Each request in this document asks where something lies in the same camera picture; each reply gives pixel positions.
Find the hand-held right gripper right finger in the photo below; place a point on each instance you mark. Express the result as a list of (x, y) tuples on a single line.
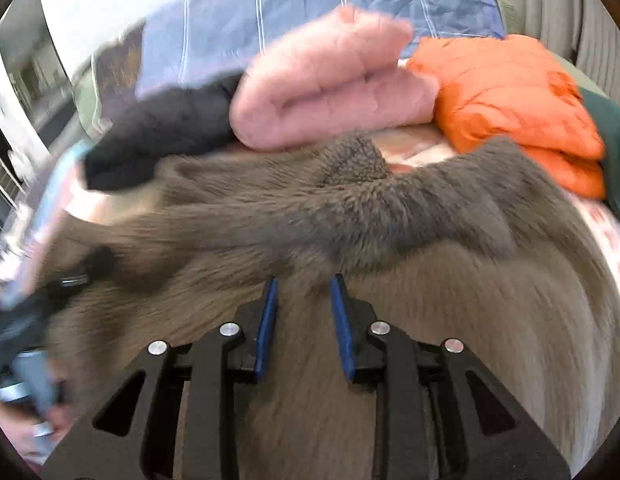
[(341, 327)]

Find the pink fleece garment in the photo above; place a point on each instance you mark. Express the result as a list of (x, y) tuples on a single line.
[(330, 75)]

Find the pale pleated curtain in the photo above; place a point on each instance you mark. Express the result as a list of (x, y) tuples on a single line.
[(555, 10)]

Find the blue plaid blanket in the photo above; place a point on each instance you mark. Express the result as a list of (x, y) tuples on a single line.
[(290, 10)]

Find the dark green garment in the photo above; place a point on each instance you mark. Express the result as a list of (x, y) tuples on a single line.
[(615, 150)]

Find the person's left hand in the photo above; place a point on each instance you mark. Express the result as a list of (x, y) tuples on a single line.
[(55, 410)]

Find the olive brown fleece jacket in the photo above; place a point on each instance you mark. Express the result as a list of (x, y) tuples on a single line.
[(340, 230)]

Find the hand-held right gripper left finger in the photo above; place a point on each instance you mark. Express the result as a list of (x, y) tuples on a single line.
[(266, 327)]

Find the orange puffer jacket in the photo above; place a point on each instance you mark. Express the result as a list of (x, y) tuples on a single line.
[(510, 95)]

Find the black puffer jacket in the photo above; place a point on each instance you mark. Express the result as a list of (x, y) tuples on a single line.
[(165, 130)]

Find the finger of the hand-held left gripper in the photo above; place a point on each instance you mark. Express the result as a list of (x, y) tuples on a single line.
[(87, 270)]

